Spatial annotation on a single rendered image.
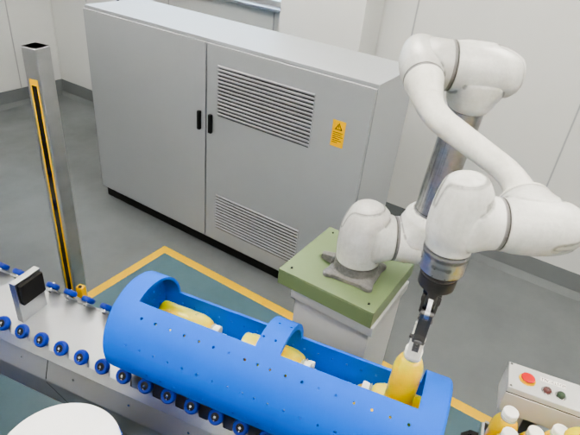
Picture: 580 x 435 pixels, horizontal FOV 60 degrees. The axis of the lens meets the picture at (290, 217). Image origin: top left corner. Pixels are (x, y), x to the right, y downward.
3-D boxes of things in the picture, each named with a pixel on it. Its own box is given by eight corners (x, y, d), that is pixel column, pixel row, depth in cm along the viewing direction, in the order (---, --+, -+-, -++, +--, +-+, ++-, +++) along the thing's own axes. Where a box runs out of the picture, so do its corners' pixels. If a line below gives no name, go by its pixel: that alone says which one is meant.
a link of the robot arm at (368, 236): (333, 242, 184) (343, 190, 173) (382, 248, 185) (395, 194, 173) (336, 269, 170) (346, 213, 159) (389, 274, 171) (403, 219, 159)
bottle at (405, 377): (378, 409, 122) (394, 356, 112) (386, 388, 127) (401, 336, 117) (406, 421, 120) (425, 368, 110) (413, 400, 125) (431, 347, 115)
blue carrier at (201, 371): (162, 327, 165) (163, 253, 152) (429, 433, 141) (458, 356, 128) (103, 385, 141) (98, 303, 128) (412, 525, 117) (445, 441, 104)
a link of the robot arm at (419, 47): (408, 53, 122) (463, 59, 122) (400, 18, 134) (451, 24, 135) (395, 99, 132) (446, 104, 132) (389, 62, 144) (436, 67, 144)
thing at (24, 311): (41, 301, 171) (34, 265, 163) (51, 305, 170) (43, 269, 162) (17, 320, 163) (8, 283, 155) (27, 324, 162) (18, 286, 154)
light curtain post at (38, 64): (94, 395, 250) (34, 41, 160) (104, 400, 248) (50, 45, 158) (85, 404, 245) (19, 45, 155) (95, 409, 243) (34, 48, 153)
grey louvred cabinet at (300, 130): (151, 173, 447) (141, -3, 370) (370, 272, 356) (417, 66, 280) (101, 196, 407) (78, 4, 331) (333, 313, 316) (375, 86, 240)
